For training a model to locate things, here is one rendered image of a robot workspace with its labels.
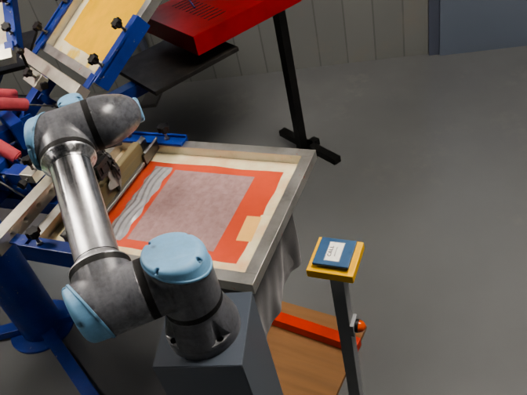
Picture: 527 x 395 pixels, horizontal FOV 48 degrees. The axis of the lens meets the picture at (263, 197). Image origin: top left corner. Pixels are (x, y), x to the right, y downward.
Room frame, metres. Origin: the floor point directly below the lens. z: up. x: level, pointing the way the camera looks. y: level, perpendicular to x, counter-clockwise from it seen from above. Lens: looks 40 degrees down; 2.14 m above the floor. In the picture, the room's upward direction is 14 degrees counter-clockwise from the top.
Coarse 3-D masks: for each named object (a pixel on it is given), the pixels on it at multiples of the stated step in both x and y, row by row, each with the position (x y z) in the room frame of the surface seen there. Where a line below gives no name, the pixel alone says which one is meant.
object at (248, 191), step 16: (144, 176) 1.68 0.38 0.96; (176, 176) 1.64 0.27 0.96; (192, 176) 1.61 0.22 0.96; (208, 176) 1.59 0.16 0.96; (224, 176) 1.57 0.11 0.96; (240, 176) 1.55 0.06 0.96; (256, 176) 1.53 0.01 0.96; (272, 176) 1.51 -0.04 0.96; (128, 192) 1.61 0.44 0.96; (160, 192) 1.57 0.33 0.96; (176, 192) 1.55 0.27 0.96; (192, 192) 1.53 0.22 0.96; (208, 192) 1.51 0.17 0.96; (224, 192) 1.49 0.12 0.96; (240, 192) 1.47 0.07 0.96; (256, 192) 1.45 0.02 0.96; (272, 192) 1.43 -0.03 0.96; (224, 208) 1.41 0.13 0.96; (240, 208) 1.39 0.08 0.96; (256, 208) 1.37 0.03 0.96
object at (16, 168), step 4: (16, 164) 1.82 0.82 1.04; (20, 164) 1.81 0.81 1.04; (12, 168) 1.80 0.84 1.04; (16, 168) 1.79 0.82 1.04; (20, 168) 1.79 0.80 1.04; (24, 168) 1.78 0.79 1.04; (8, 172) 1.78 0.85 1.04; (12, 172) 1.77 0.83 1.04; (16, 172) 1.76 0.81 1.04; (8, 176) 1.77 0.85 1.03; (12, 176) 1.76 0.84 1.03; (16, 176) 1.75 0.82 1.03; (44, 176) 1.70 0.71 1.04; (12, 180) 1.77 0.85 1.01; (16, 180) 1.76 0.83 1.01; (40, 180) 1.70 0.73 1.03; (16, 184) 1.76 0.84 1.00; (32, 184) 1.73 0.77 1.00; (36, 184) 1.72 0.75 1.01
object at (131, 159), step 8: (136, 144) 1.73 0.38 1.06; (128, 152) 1.69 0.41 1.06; (136, 152) 1.71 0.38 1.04; (120, 160) 1.66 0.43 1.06; (128, 160) 1.66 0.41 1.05; (136, 160) 1.70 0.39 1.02; (120, 168) 1.62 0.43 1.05; (128, 168) 1.65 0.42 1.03; (136, 168) 1.68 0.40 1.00; (128, 176) 1.64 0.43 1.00; (104, 184) 1.54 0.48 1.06; (104, 192) 1.53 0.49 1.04; (112, 192) 1.55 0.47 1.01; (104, 200) 1.52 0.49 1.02
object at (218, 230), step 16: (112, 208) 1.55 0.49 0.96; (144, 208) 1.51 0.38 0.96; (160, 208) 1.49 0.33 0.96; (176, 208) 1.47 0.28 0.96; (192, 208) 1.45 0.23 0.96; (208, 208) 1.43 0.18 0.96; (144, 224) 1.43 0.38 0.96; (160, 224) 1.41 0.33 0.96; (176, 224) 1.39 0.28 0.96; (192, 224) 1.37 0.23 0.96; (208, 224) 1.36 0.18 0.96; (224, 224) 1.34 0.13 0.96; (240, 224) 1.32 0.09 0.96; (128, 240) 1.37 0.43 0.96; (144, 240) 1.35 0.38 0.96; (208, 240) 1.29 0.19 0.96; (224, 240) 1.27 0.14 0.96; (224, 256) 1.20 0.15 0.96; (240, 256) 1.19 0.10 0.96
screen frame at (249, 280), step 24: (192, 144) 1.75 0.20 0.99; (216, 144) 1.72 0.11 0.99; (240, 144) 1.68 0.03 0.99; (312, 168) 1.50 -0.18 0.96; (288, 192) 1.37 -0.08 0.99; (48, 216) 1.54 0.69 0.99; (288, 216) 1.29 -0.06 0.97; (264, 240) 1.19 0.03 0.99; (264, 264) 1.12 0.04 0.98; (240, 288) 1.06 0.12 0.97
